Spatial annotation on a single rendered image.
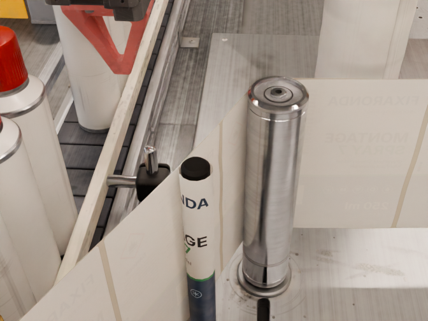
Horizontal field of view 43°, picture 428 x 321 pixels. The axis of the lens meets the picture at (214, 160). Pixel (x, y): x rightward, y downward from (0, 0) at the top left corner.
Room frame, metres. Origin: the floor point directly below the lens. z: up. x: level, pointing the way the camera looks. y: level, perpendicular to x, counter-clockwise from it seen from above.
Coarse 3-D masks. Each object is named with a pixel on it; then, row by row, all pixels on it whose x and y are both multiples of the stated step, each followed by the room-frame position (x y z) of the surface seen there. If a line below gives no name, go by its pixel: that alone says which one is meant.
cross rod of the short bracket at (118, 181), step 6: (108, 180) 0.37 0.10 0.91; (114, 180) 0.37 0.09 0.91; (120, 180) 0.37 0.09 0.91; (126, 180) 0.37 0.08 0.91; (132, 180) 0.37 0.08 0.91; (108, 186) 0.37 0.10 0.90; (114, 186) 0.37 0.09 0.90; (120, 186) 0.37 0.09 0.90; (126, 186) 0.36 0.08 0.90; (132, 186) 0.36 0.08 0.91
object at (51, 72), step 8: (56, 48) 0.52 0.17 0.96; (56, 56) 0.50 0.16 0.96; (48, 64) 0.49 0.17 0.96; (56, 64) 0.49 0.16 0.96; (64, 64) 0.51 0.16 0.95; (48, 72) 0.47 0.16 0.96; (56, 72) 0.48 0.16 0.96; (48, 80) 0.46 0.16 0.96; (56, 80) 0.48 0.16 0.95; (48, 88) 0.45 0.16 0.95
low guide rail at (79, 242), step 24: (168, 0) 0.77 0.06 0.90; (144, 48) 0.60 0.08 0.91; (144, 72) 0.56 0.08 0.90; (120, 120) 0.45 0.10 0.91; (120, 144) 0.43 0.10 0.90; (96, 168) 0.38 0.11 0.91; (96, 192) 0.35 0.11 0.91; (96, 216) 0.33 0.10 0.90; (72, 240) 0.29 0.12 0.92; (72, 264) 0.27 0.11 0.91
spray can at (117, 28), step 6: (114, 24) 0.54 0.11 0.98; (120, 24) 0.55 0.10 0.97; (114, 30) 0.54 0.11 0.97; (120, 30) 0.55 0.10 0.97; (114, 36) 0.54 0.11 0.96; (120, 36) 0.55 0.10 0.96; (114, 42) 0.54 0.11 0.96; (120, 42) 0.55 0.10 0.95; (120, 48) 0.55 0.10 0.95; (120, 78) 0.54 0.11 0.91; (126, 78) 0.55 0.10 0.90; (120, 84) 0.54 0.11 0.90; (120, 90) 0.54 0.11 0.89
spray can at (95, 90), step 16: (64, 16) 0.48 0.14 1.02; (64, 32) 0.48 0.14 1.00; (80, 32) 0.47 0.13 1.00; (64, 48) 0.48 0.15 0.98; (80, 48) 0.47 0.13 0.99; (80, 64) 0.47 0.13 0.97; (96, 64) 0.48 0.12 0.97; (80, 80) 0.48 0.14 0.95; (96, 80) 0.48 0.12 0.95; (112, 80) 0.49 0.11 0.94; (80, 96) 0.48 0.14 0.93; (96, 96) 0.48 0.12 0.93; (112, 96) 0.48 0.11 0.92; (80, 112) 0.48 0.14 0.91; (96, 112) 0.47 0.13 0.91; (112, 112) 0.48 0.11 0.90; (96, 128) 0.47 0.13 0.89
